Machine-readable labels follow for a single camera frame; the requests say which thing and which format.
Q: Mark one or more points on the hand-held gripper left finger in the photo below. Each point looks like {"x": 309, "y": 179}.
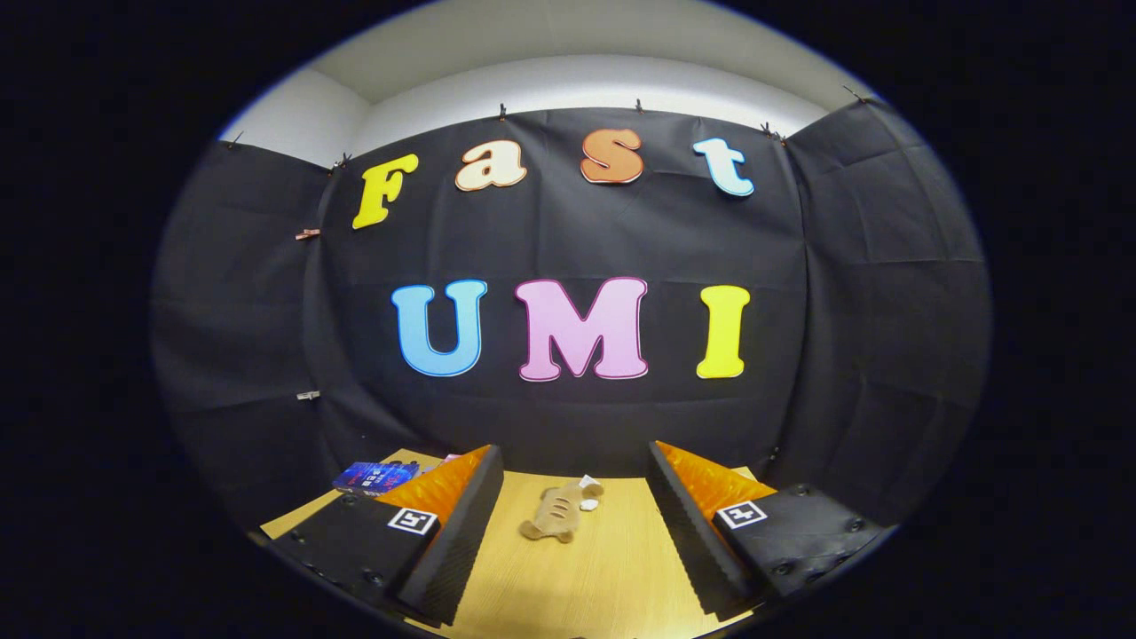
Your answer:
{"x": 461, "y": 532}

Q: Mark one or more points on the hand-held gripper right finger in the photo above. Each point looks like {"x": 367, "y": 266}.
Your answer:
{"x": 683, "y": 532}

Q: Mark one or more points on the brown plush toy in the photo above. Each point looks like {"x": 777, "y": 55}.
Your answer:
{"x": 559, "y": 510}

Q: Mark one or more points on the dark blue book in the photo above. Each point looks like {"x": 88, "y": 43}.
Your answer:
{"x": 373, "y": 477}

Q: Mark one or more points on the black backdrop cloth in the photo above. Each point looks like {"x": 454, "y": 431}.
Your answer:
{"x": 550, "y": 240}

